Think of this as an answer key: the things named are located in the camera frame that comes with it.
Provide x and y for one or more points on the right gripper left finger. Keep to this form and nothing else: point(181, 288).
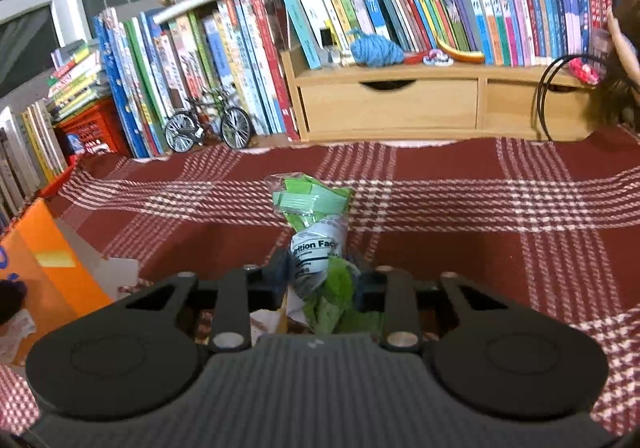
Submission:
point(242, 291)

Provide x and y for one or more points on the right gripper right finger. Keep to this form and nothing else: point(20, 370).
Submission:
point(390, 292)

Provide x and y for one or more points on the orange paper box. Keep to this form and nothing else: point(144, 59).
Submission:
point(60, 287)

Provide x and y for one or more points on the green white snack wrapper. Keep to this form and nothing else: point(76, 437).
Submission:
point(323, 294)

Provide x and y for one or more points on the far left books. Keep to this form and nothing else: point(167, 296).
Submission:
point(31, 158)

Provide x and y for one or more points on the miniature bicycle model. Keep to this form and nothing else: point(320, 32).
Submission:
point(213, 114)

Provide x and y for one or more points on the red white plaid tablecloth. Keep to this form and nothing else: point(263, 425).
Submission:
point(552, 225)

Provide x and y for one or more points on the red basket left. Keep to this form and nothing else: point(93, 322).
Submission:
point(95, 129)

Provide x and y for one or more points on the wooden drawer organizer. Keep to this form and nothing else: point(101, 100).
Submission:
point(420, 102)

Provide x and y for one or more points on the horizontal book stack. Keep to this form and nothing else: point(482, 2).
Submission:
point(79, 81)

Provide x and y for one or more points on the blue yarn ball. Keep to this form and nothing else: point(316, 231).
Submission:
point(373, 50)

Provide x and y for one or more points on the small glass bottle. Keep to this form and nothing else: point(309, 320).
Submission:
point(332, 51)

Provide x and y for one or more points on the yellow banana toy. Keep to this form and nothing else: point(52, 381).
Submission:
point(471, 57)

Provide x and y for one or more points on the upright book row left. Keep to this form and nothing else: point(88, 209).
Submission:
point(158, 58)

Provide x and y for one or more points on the brown haired doll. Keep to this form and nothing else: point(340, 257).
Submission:
point(613, 80)

